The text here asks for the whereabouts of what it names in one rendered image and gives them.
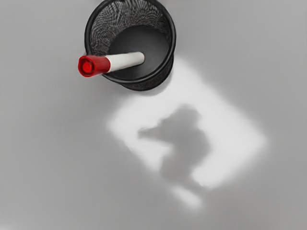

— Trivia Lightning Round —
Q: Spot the white marker with red cap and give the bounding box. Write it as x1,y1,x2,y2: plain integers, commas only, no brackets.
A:
77,51,146,78

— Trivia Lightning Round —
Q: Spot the black mesh pen holder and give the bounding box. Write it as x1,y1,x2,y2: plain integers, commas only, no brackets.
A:
84,0,177,92

